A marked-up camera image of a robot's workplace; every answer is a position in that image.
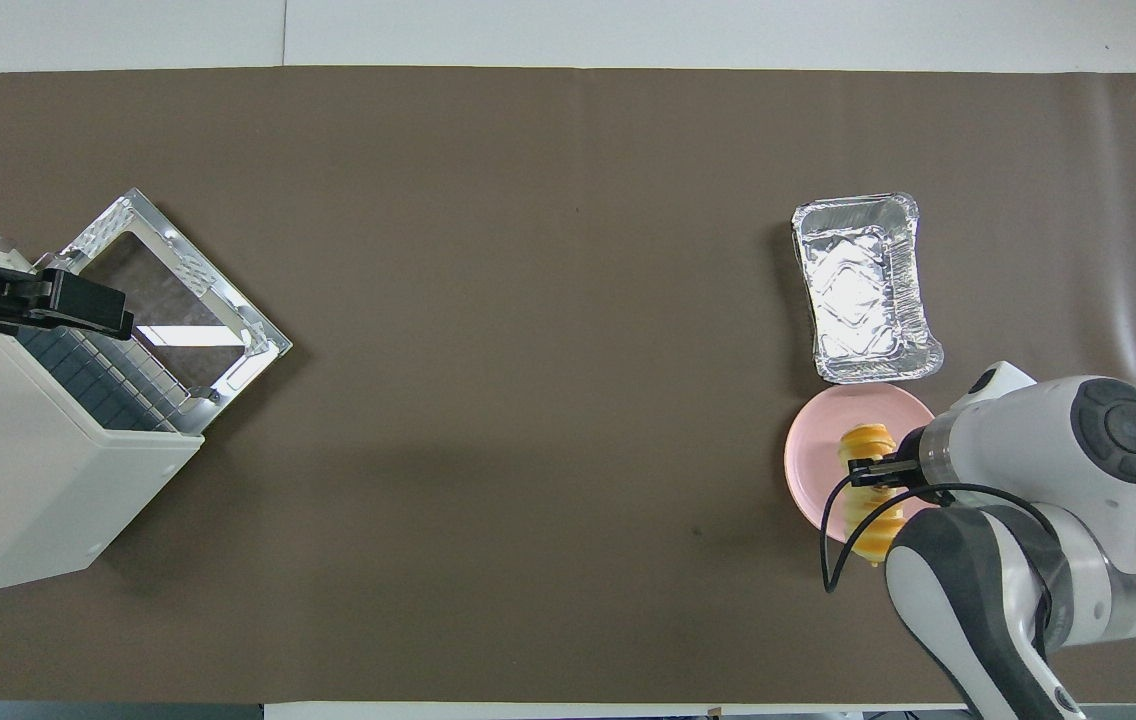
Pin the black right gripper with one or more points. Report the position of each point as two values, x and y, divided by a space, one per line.
911 460

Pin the golden ridged bread loaf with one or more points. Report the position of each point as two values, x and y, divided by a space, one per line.
868 440

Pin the aluminium foil tray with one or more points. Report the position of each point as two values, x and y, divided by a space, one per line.
863 290

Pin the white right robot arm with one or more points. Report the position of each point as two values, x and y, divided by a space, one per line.
1048 470

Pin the glass oven door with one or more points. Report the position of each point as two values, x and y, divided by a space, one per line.
178 290

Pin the cream toaster oven body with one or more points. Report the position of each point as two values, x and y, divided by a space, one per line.
18 480

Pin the pink round plate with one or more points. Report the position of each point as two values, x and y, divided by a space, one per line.
813 460

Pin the brown table mat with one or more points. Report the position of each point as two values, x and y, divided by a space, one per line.
528 350

